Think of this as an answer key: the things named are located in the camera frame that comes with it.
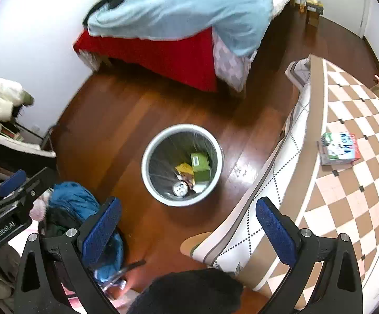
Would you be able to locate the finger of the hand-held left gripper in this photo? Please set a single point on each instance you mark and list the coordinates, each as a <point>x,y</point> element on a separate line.
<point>11,183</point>
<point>41,183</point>

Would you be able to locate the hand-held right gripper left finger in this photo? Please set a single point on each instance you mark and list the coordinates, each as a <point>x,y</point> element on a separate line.
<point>99,225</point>

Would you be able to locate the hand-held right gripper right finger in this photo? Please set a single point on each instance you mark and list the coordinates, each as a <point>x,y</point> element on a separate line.
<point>274,229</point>

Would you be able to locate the white round bin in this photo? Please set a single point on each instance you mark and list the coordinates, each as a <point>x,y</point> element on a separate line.
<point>150,157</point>

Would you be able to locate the red drink can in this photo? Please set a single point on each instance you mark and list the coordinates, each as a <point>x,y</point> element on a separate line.
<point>180,189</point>

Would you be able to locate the green tissue box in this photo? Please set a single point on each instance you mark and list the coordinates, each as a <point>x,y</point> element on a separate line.
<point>201,166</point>

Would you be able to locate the yellow snack bag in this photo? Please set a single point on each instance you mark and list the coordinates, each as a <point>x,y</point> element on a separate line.
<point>184,170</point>

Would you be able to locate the pink cloth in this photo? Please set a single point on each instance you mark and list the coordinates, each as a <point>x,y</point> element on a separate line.
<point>39,207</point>

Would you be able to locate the black chair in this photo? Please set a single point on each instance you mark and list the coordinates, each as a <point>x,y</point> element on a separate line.
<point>16,155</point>

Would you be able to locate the blue jacket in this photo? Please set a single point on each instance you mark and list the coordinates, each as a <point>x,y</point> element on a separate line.
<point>72,196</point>

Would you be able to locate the silver metal tool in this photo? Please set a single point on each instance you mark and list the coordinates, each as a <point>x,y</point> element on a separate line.
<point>127,268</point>

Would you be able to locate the milk carton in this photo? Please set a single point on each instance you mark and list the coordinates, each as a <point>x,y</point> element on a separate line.
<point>338,148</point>

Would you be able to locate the patterned white mattress sheet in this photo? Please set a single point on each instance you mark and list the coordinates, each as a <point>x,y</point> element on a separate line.
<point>232,68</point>

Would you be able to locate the bed with blue blanket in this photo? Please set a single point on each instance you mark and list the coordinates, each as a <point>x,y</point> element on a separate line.
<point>163,59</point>

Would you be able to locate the small cardboard box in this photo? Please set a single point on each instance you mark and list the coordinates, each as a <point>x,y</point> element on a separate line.
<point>313,18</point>

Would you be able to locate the light blue blanket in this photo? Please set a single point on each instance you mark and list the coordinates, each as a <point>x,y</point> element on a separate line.
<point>183,9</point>

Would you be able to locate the white door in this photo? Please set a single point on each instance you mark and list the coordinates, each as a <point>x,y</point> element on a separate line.
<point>339,0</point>

